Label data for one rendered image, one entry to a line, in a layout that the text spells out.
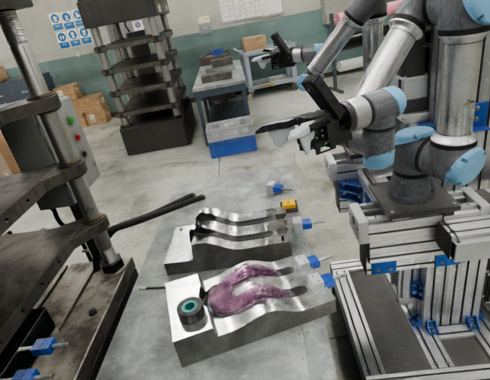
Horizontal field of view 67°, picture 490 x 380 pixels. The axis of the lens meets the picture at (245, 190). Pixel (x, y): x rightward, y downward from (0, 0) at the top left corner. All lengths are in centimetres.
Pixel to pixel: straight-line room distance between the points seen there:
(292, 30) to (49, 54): 473
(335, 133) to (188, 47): 700
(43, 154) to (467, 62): 145
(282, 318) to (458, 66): 83
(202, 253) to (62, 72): 725
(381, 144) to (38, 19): 786
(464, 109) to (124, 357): 121
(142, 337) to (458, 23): 125
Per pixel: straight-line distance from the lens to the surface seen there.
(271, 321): 117
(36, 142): 164
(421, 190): 130
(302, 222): 158
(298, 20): 784
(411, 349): 195
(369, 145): 95
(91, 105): 797
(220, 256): 144
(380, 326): 201
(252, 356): 117
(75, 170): 148
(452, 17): 106
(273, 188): 189
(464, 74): 109
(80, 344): 146
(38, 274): 140
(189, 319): 113
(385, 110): 92
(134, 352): 131
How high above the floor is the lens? 171
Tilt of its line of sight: 27 degrees down
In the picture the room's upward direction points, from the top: 11 degrees counter-clockwise
